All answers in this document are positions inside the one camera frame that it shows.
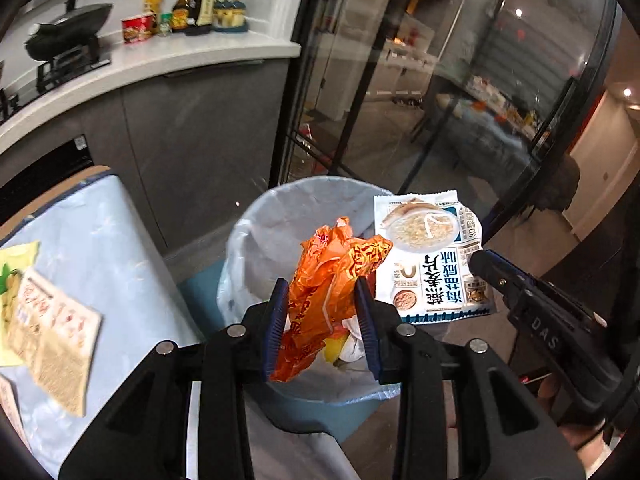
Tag beige snack packet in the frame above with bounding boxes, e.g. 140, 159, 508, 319
7, 266, 103, 417

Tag red instant noodle cup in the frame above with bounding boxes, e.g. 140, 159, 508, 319
121, 14, 155, 43

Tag black wok with lid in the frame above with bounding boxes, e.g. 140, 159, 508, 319
24, 0, 115, 61

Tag orange plastic wrapper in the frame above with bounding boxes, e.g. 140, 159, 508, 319
269, 216, 395, 383

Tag blue condiment jar set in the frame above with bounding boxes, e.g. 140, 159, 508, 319
212, 0, 248, 33

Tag teal trash bin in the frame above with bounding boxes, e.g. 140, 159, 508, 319
177, 260, 401, 443

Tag light blue tablecloth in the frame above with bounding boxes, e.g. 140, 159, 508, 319
0, 166, 346, 480

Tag black framed glass door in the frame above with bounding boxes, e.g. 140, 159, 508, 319
270, 0, 640, 311

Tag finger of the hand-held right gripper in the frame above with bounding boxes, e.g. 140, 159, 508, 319
467, 249, 538, 307

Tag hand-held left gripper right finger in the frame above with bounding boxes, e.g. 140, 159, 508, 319
355, 277, 586, 480

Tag black gas stove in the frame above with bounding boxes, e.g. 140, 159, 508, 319
0, 35, 112, 123

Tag black built-in appliance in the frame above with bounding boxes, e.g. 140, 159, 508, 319
0, 135, 96, 206

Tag white crumpled paper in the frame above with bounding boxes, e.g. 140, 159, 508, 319
340, 320, 368, 361

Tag grey kitchen cabinet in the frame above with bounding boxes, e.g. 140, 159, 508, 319
0, 57, 291, 261

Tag trash bin with white liner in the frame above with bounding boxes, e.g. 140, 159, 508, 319
216, 176, 401, 401

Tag amber sauce bottle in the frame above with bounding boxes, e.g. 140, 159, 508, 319
171, 0, 196, 33

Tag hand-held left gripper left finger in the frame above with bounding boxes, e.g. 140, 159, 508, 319
59, 280, 292, 480

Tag person's right hand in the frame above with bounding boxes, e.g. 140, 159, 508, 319
537, 372, 618, 468

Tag white blue snack packet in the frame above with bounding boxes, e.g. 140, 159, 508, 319
374, 189, 498, 326

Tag yellow green snack packet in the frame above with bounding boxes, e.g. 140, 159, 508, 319
0, 241, 41, 368

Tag yellow wrapper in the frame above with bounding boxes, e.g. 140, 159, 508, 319
322, 332, 351, 363

